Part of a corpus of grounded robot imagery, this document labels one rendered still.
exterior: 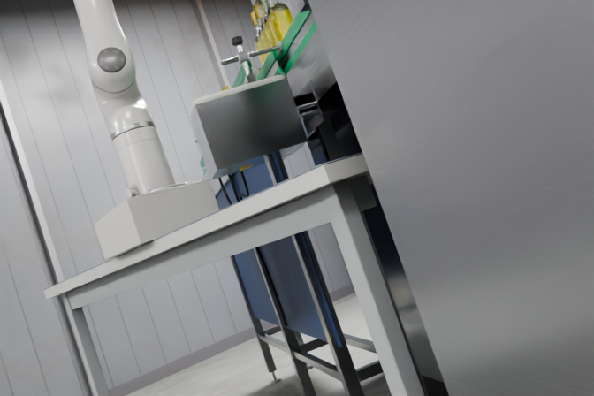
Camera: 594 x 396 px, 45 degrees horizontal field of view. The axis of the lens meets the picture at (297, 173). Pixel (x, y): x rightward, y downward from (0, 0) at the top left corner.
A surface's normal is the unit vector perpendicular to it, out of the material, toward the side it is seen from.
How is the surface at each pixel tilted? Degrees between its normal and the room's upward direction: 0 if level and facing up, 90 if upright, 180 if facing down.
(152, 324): 90
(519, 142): 90
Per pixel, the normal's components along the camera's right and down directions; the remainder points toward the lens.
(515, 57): -0.92, 0.30
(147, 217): 0.57, -0.26
